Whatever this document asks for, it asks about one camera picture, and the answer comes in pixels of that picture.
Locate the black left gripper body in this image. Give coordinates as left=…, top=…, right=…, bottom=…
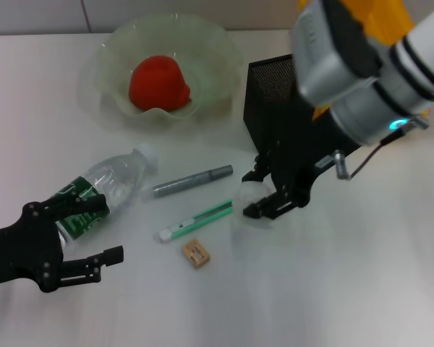
left=0, top=202, right=65, bottom=294

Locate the right arm cable with plug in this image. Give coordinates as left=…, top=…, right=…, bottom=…
left=332, top=115, right=430, bottom=181

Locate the green glass fruit plate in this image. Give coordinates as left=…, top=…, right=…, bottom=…
left=93, top=13, right=244, bottom=126

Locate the small wooden pencil sharpener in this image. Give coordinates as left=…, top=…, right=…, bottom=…
left=182, top=238, right=211, bottom=270

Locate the grey marker pen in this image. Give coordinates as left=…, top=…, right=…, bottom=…
left=140, top=164, right=235, bottom=200

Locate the green utility knife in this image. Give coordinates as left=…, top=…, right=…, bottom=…
left=153, top=200, right=235, bottom=243

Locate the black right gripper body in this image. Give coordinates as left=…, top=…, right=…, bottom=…
left=262, top=103, right=362, bottom=215

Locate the white paper ball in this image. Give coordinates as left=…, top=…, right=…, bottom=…
left=237, top=180, right=276, bottom=225

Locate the clear bottle with green label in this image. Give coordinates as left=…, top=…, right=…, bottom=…
left=54, top=142, right=160, bottom=250

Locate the black mesh pen holder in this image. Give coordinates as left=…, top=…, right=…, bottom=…
left=242, top=53, right=305, bottom=155

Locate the yellow plastic bin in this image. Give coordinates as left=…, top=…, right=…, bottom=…
left=298, top=0, right=433, bottom=122

